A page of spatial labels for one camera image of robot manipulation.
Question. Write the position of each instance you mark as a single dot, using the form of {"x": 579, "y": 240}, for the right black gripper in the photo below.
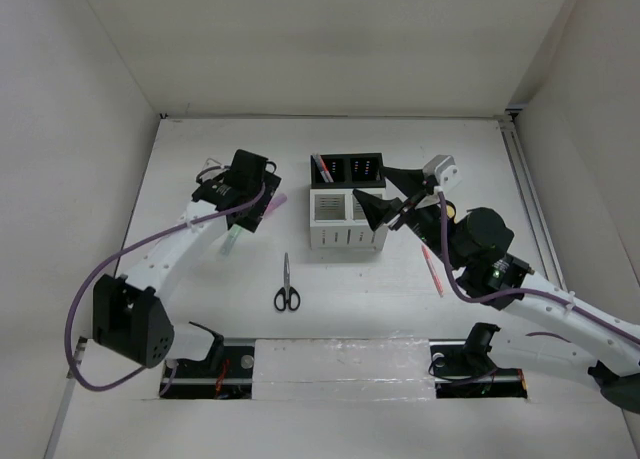
{"x": 377, "y": 210}

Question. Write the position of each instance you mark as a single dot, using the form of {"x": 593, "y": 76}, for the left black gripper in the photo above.
{"x": 255, "y": 216}

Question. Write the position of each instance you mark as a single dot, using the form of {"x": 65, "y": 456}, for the pink highlighter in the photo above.
{"x": 275, "y": 203}

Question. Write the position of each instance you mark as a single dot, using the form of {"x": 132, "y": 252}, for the green highlighter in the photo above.
{"x": 230, "y": 241}

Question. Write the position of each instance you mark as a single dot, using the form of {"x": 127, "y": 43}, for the orange pen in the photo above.
{"x": 323, "y": 168}

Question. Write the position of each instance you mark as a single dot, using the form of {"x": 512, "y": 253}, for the blue pen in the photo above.
{"x": 316, "y": 171}

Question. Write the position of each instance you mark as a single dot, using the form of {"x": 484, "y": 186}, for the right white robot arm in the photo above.
{"x": 577, "y": 342}

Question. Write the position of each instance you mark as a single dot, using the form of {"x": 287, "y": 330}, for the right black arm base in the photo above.
{"x": 462, "y": 369}

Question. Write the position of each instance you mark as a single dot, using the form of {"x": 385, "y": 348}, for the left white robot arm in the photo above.
{"x": 130, "y": 312}

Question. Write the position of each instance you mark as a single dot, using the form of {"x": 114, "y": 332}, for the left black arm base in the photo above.
{"x": 202, "y": 364}

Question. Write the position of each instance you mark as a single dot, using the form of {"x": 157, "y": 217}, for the black two-slot pen holder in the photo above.
{"x": 351, "y": 171}

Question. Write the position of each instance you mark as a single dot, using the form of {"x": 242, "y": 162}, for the white two-slot pen holder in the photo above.
{"x": 337, "y": 221}

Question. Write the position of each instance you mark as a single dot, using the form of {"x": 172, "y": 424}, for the pink red pen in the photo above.
{"x": 432, "y": 270}

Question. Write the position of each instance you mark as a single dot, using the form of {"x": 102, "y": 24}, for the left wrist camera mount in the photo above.
{"x": 211, "y": 169}

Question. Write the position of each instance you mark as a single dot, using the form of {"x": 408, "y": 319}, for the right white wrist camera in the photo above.
{"x": 445, "y": 171}

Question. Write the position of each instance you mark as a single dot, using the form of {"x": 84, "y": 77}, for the black handled scissors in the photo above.
{"x": 287, "y": 298}

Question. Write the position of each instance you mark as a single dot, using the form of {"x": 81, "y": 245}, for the aluminium rail right side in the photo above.
{"x": 548, "y": 258}

